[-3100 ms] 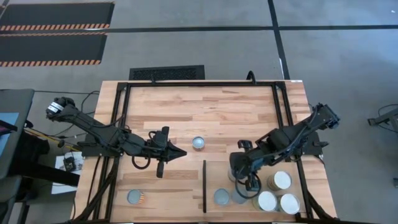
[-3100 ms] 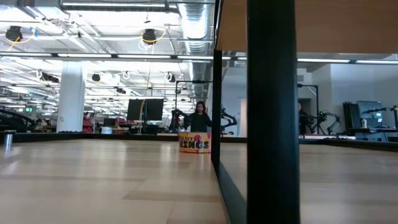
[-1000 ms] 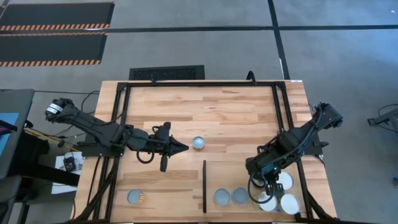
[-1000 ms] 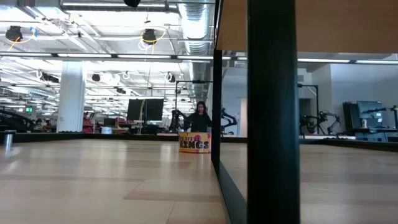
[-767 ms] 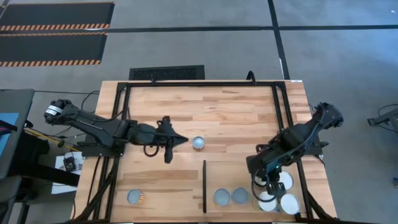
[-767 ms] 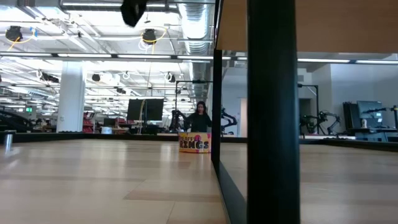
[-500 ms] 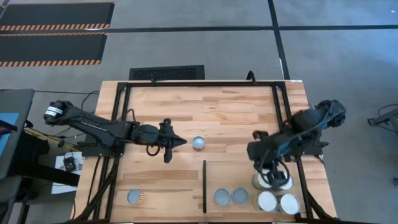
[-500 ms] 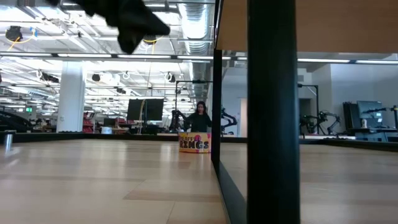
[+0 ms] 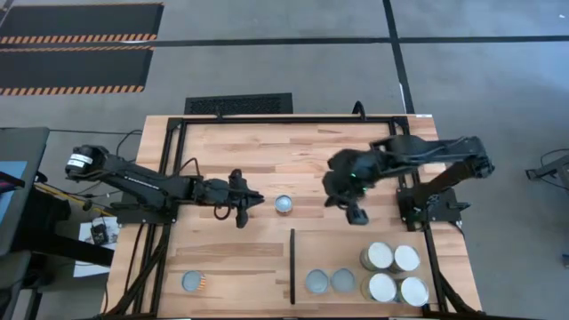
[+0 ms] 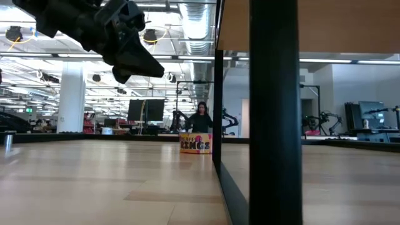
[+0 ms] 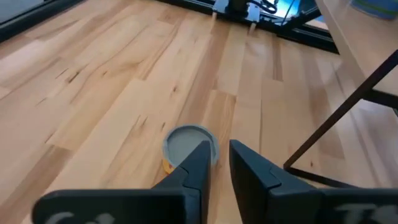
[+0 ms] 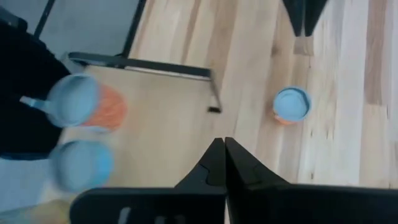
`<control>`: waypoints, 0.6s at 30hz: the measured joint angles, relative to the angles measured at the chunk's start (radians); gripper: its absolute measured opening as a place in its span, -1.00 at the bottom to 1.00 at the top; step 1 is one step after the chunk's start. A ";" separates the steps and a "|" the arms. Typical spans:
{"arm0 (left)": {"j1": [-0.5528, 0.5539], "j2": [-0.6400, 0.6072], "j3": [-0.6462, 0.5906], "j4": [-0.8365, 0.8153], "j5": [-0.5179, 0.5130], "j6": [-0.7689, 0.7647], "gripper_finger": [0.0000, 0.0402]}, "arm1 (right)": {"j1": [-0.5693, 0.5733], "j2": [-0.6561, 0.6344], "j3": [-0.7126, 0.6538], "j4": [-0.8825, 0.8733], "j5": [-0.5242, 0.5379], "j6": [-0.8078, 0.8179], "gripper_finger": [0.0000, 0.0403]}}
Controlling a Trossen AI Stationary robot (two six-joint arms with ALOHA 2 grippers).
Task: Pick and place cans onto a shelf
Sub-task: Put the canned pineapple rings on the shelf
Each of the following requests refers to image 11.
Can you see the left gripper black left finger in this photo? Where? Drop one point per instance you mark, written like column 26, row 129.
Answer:
column 186, row 199

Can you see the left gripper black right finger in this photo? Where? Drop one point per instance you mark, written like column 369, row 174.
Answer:
column 273, row 199

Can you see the short pineapple rings can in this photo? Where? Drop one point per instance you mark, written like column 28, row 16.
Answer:
column 183, row 143

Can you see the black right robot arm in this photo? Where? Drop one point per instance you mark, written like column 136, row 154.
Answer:
column 237, row 4

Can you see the wooden shelf black frame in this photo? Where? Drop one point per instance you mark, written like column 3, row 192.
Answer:
column 357, row 40

